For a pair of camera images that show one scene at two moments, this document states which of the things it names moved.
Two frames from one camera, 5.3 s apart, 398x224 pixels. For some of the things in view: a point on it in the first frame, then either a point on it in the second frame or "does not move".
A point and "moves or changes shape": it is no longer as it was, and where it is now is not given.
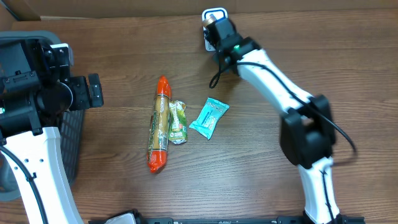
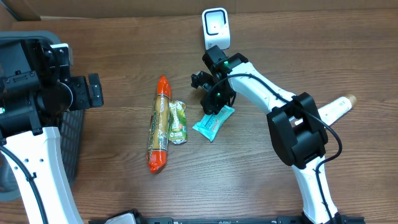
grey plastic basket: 71,127 does not move
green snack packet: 178,132 does not move
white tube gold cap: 209,20 → 333,112
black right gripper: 222,59 → 212,102
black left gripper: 85,99 does not move
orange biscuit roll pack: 157,152 does not move
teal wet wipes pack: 212,111 moves or changes shape
